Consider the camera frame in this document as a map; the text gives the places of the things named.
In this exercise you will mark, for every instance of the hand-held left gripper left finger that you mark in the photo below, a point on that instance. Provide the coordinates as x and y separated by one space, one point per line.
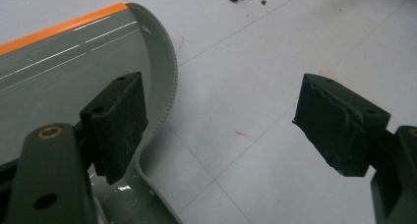
114 129

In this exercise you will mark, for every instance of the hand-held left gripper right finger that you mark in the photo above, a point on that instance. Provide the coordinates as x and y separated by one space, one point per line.
337 132

